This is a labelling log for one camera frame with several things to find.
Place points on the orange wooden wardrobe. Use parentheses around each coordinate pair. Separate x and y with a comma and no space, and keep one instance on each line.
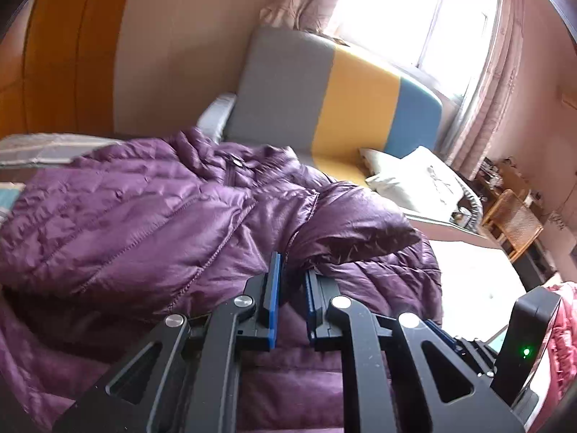
(54,54)

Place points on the wicker back wooden chair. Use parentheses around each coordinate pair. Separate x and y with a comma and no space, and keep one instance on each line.
(518,221)

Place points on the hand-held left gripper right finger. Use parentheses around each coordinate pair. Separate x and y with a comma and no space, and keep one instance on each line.
(310,311)

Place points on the bright window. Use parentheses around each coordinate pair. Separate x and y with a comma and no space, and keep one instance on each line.
(405,18)

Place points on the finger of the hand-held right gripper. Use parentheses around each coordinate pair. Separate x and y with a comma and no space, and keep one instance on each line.
(469,352)

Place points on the plain white pillow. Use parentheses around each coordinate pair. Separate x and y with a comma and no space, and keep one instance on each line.
(376,155)

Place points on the red quilted cloth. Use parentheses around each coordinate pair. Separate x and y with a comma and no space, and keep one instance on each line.
(563,347)

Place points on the purple quilted down jacket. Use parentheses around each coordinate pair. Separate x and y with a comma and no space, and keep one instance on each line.
(135,216)

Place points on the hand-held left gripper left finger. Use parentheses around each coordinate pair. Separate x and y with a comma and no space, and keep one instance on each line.
(273,306)

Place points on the grey yellow blue sofa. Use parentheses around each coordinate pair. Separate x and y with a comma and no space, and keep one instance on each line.
(288,94)

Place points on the white deer print pillow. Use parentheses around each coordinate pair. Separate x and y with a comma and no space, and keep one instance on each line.
(423,180)

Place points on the cluttered wooden desk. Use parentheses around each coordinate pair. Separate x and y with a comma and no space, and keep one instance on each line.
(500,173)

